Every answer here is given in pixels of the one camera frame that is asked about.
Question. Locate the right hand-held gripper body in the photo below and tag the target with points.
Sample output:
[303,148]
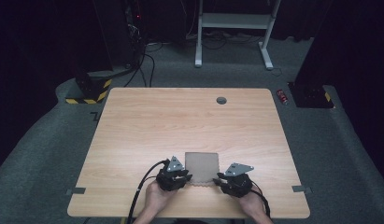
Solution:
[239,184]

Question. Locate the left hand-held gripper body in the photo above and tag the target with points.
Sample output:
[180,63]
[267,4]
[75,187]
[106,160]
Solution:
[169,180]

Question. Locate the beige cloth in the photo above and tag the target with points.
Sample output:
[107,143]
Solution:
[202,165]

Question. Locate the person's left hand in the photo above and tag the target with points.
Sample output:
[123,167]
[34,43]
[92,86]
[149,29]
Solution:
[158,199]

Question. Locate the person's right hand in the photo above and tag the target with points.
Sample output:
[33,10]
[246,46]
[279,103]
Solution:
[252,205]

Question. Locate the grey tape piece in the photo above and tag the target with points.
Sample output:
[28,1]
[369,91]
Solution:
[76,191]
[301,188]

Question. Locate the grey round table grommet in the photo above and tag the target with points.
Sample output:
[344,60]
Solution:
[221,100]

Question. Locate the red can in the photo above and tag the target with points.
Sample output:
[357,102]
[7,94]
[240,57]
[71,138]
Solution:
[282,97]

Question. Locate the black yellow striped stand base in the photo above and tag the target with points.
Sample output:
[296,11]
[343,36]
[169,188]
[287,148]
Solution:
[90,90]

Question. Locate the dark equipment rack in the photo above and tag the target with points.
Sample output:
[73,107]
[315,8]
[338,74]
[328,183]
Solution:
[134,34]

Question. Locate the white metal stand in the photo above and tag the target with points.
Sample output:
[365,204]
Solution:
[233,21]

